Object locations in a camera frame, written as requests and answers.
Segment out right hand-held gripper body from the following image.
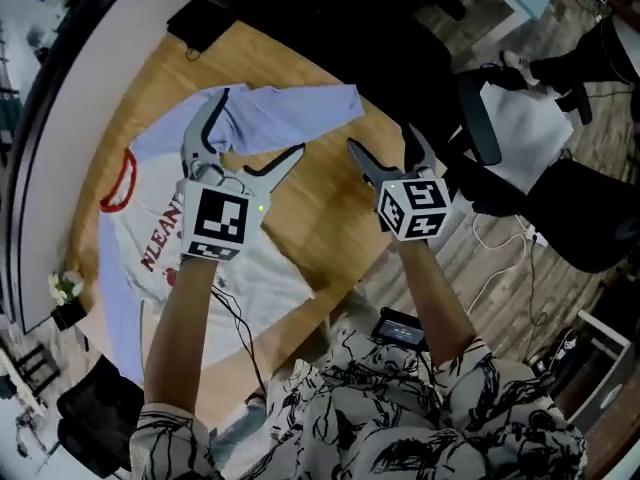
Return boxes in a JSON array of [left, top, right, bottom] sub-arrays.
[[367, 165, 454, 243]]

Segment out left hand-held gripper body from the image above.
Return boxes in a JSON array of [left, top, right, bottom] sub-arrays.
[[177, 153, 275, 264]]

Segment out white and blue raglan shirt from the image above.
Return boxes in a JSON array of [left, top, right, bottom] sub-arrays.
[[97, 83, 366, 387]]

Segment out person's left forearm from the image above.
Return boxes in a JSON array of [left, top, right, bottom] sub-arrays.
[[142, 255, 224, 432]]

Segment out person's right forearm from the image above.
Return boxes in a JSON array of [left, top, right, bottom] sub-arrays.
[[397, 237, 479, 372]]

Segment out white paper sheet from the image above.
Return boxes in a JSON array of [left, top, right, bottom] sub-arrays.
[[477, 82, 574, 197]]

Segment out black pouch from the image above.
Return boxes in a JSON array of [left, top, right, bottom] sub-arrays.
[[166, 0, 236, 54]]

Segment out black office chair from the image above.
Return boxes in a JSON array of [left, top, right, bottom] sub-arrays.
[[449, 70, 640, 274], [56, 355, 146, 479], [214, 0, 504, 169]]

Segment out black screen device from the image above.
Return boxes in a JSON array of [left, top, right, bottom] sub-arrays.
[[372, 306, 429, 352]]

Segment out white desk partition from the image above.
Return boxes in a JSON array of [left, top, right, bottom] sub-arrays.
[[2, 0, 236, 337]]

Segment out white potted flowers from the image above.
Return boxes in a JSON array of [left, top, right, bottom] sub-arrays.
[[47, 270, 86, 307]]

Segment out person's patterned white blouse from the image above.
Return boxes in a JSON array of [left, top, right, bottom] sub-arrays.
[[129, 327, 589, 480]]

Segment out white cable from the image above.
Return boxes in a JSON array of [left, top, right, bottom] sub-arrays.
[[467, 212, 537, 315]]

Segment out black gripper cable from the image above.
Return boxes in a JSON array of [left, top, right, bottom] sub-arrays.
[[209, 282, 269, 394]]

